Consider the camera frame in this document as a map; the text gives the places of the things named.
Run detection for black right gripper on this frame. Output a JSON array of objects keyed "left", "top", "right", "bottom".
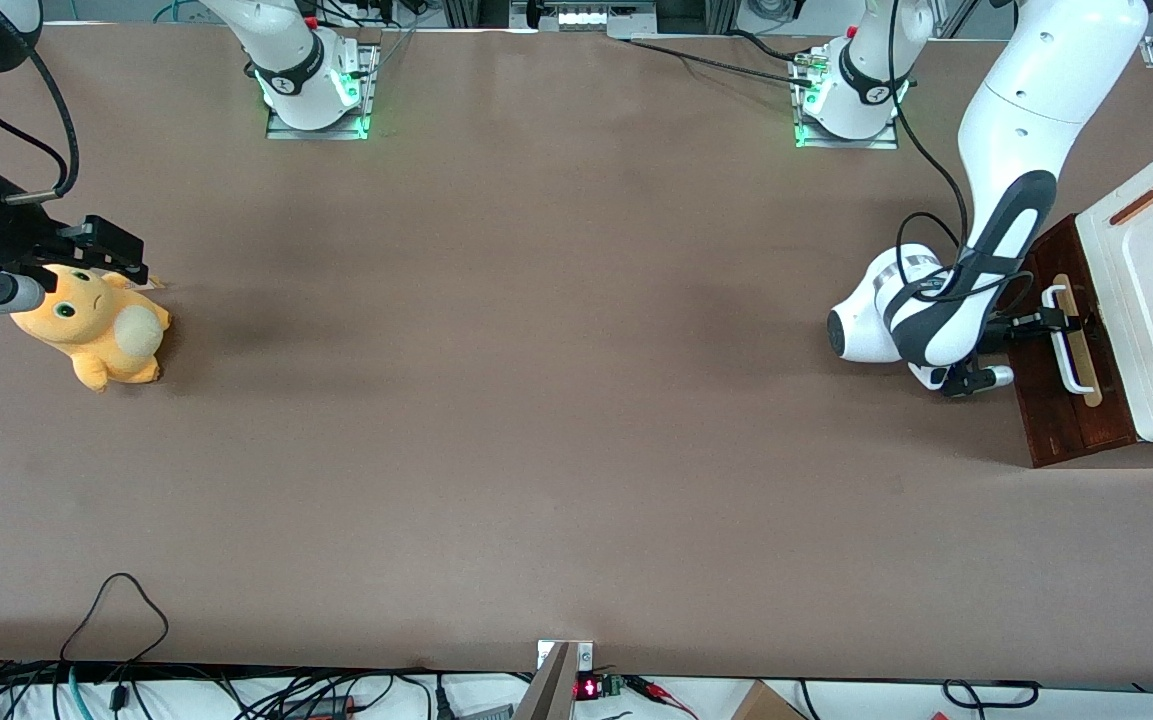
[{"left": 0, "top": 170, "right": 150, "bottom": 287}]

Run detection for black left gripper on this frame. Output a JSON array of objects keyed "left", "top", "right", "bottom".
[{"left": 976, "top": 309, "right": 1083, "bottom": 354}]

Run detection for white drawer handle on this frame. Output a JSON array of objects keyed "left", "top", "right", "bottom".
[{"left": 1042, "top": 287, "right": 1093, "bottom": 395}]

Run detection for brown wooden drawer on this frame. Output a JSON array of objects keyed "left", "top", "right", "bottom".
[{"left": 1011, "top": 213, "right": 1137, "bottom": 469}]

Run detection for orange plush toy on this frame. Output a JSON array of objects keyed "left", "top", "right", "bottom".
[{"left": 10, "top": 263, "right": 174, "bottom": 393}]

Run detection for brown cardboard box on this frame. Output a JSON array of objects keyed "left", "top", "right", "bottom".
[{"left": 730, "top": 680, "right": 809, "bottom": 720}]

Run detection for black power adapter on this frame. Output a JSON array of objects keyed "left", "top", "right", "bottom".
[{"left": 279, "top": 694, "right": 359, "bottom": 720}]

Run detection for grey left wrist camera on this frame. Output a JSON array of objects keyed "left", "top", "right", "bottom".
[{"left": 936, "top": 363, "right": 1016, "bottom": 399}]

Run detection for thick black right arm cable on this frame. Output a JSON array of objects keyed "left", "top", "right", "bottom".
[{"left": 4, "top": 45, "right": 81, "bottom": 205}]

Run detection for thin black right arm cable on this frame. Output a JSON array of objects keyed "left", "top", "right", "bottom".
[{"left": 0, "top": 70, "right": 68, "bottom": 173}]

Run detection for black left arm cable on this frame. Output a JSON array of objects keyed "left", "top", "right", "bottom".
[{"left": 886, "top": 0, "right": 1009, "bottom": 313}]

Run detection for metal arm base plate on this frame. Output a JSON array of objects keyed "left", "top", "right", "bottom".
[
  {"left": 793, "top": 48, "right": 900, "bottom": 152},
  {"left": 265, "top": 43, "right": 382, "bottom": 142}
]

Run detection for flat looped black cable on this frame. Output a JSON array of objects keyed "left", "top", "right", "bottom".
[{"left": 943, "top": 679, "right": 1043, "bottom": 710}]

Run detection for short black table cable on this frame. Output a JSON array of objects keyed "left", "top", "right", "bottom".
[{"left": 726, "top": 28, "right": 809, "bottom": 64}]

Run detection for long black table cable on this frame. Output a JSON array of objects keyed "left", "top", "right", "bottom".
[{"left": 624, "top": 38, "right": 819, "bottom": 89}]

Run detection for aluminium frame with light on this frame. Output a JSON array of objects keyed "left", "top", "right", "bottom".
[{"left": 444, "top": 0, "right": 739, "bottom": 38}]

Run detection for red wires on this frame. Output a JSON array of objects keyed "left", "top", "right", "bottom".
[{"left": 624, "top": 676, "right": 699, "bottom": 720}]

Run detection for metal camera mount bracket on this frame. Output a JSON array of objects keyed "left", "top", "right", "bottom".
[{"left": 512, "top": 640, "right": 596, "bottom": 720}]

